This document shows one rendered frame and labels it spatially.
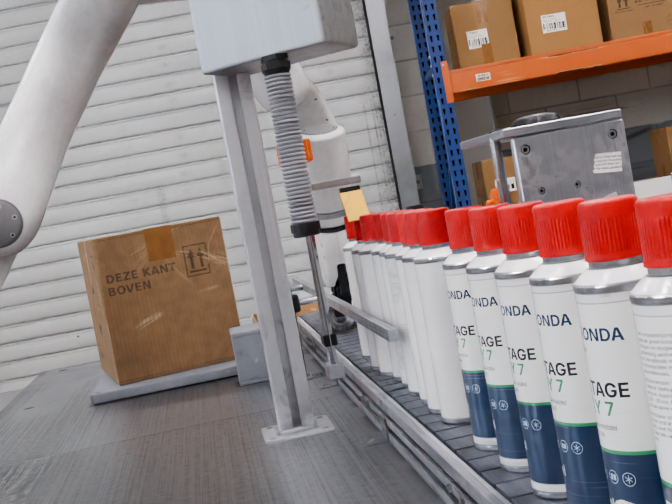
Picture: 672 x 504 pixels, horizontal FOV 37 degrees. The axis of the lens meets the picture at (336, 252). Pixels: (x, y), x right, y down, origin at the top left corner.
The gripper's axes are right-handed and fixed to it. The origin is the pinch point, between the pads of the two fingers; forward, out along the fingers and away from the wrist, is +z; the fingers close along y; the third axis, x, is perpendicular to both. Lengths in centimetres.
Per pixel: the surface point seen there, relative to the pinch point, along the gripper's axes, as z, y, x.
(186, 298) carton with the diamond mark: 0.2, -15.4, -26.4
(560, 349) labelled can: -45, 105, -2
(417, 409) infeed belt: -19, 68, -3
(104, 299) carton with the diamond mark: -3.4, -13.7, -40.6
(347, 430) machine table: -8, 52, -9
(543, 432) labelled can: -36, 100, -2
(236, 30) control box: -56, 38, -13
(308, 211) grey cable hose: -36, 49, -10
